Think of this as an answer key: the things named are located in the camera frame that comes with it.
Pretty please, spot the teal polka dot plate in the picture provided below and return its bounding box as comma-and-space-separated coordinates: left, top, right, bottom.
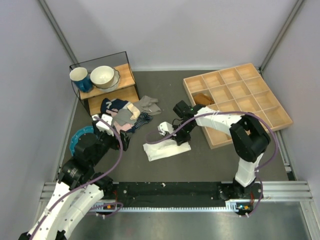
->
69, 125, 98, 157

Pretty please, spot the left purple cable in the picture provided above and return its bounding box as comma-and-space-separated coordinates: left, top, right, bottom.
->
26, 117, 125, 240

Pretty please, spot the white underwear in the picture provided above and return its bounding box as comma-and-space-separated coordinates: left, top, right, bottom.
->
143, 139, 191, 162

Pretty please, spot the brown rolled underwear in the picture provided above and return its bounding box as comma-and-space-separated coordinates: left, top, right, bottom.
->
193, 93, 215, 106

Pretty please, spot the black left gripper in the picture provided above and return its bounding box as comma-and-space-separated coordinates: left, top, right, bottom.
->
90, 120, 132, 166

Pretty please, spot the wooden compartment tray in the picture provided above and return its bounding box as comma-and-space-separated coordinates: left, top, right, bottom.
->
183, 62, 294, 150

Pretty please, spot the navy blue underwear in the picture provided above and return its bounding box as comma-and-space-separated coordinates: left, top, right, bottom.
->
100, 98, 131, 113

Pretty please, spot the aluminium frame rail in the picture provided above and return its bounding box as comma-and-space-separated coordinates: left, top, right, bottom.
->
32, 181, 315, 240

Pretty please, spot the white scalloped bowl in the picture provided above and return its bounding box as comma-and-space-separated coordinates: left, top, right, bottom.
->
97, 68, 120, 93

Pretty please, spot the pink underwear navy trim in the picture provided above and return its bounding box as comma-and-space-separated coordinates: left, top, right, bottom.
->
112, 113, 134, 133

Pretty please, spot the black wire wooden shelf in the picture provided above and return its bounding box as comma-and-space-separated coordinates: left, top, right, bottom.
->
69, 51, 140, 116

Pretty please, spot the purple cable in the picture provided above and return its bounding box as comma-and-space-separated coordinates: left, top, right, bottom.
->
26, 117, 125, 240
145, 111, 279, 218

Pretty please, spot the taupe grey underwear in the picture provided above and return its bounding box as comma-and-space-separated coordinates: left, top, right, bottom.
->
133, 95, 162, 116

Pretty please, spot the navy striped underwear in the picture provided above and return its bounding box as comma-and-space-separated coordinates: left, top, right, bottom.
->
126, 112, 153, 133

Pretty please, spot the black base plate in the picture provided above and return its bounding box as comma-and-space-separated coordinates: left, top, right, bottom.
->
102, 181, 262, 208

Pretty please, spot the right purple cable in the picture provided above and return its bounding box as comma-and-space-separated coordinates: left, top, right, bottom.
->
145, 111, 279, 218

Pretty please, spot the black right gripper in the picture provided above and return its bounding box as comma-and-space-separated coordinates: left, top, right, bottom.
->
169, 121, 196, 146

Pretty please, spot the white ceramic bowl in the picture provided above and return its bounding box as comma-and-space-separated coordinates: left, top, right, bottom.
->
90, 65, 115, 89

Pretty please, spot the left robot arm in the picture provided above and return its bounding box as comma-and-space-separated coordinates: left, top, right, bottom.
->
19, 126, 132, 240

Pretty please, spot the blue white mug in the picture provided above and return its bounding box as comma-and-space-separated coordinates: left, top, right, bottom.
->
69, 67, 93, 93

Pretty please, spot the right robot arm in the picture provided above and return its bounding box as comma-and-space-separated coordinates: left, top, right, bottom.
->
171, 100, 271, 199

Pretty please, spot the cream underwear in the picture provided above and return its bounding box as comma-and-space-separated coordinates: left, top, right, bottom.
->
127, 103, 141, 120

